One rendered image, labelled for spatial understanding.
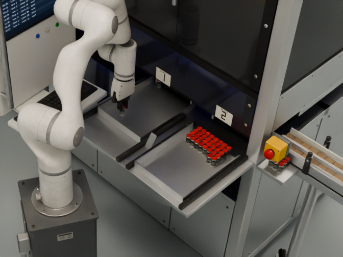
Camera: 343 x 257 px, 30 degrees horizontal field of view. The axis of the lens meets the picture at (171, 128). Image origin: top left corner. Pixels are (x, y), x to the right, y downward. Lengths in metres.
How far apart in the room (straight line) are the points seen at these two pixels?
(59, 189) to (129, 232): 1.17
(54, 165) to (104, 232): 1.25
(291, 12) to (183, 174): 0.78
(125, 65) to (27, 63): 0.51
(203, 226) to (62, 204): 0.93
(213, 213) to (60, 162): 0.99
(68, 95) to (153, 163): 0.58
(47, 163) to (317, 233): 1.82
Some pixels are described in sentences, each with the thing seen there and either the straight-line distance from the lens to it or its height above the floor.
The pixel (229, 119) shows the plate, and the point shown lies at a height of 1.02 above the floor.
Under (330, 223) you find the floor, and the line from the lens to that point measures 3.69.
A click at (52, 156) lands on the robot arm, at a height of 1.12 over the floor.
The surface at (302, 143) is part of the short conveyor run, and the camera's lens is 2.69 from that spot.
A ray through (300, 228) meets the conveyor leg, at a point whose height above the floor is 0.54.
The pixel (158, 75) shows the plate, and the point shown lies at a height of 1.01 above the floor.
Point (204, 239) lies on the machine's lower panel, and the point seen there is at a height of 0.22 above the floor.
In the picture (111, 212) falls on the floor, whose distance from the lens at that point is 3.53.
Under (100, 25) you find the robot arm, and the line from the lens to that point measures 2.10.
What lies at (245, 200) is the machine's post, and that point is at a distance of 2.78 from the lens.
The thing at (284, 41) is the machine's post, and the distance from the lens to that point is 2.24.
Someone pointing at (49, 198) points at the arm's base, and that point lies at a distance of 2.38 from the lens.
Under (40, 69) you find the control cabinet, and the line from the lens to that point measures 2.94.
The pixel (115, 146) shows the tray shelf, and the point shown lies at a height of 0.88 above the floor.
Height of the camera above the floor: 2.70
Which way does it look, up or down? 42 degrees down
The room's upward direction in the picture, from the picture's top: 6 degrees clockwise
